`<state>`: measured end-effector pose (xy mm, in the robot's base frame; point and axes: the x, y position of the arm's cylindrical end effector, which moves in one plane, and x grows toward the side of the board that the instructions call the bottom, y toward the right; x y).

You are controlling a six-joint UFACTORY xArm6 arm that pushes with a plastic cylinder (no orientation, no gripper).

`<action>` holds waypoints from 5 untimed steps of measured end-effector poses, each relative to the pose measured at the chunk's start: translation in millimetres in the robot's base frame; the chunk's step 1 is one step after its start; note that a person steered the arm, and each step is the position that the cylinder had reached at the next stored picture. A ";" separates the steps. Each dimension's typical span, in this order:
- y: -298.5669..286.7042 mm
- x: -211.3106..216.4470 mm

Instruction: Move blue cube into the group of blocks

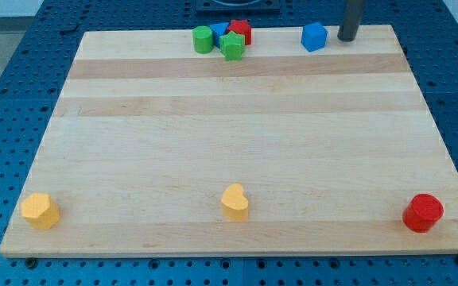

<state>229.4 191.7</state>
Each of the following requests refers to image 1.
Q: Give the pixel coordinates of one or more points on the blue cube block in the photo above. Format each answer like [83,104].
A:
[314,36]

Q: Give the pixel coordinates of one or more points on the yellow heart block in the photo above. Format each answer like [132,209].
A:
[235,205]

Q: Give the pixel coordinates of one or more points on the wooden board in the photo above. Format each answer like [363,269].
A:
[330,147]

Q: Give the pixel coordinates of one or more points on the green star block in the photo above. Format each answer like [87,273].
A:
[232,46]

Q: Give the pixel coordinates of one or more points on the green cylinder block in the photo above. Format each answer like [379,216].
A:
[202,37]

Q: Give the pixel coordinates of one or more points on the blue triangle block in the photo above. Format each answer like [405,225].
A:
[218,30]

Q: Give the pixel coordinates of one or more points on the red star block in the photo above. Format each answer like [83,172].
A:
[241,27]

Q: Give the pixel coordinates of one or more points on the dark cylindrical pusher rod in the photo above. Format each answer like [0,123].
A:
[352,17]

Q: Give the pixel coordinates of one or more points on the yellow hexagon block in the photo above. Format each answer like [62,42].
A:
[40,211]

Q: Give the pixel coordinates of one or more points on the red cylinder block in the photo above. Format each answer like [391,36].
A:
[422,213]

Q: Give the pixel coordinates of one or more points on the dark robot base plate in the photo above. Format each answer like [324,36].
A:
[212,6]

